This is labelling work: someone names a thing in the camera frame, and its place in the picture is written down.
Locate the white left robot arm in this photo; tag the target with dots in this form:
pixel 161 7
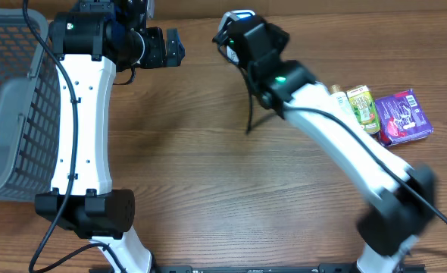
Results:
pixel 90 45

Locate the dark grey plastic basket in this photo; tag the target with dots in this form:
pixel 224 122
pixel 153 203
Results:
pixel 29 108

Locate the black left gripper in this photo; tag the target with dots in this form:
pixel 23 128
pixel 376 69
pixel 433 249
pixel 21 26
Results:
pixel 172 47

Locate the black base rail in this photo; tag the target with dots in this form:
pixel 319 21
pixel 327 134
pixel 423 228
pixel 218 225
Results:
pixel 322 268

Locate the white Pantene tube gold cap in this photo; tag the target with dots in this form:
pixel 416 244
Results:
pixel 343 101

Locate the white barcode scanner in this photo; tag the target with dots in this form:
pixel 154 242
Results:
pixel 228 18

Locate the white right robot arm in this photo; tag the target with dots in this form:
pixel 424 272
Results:
pixel 400 198

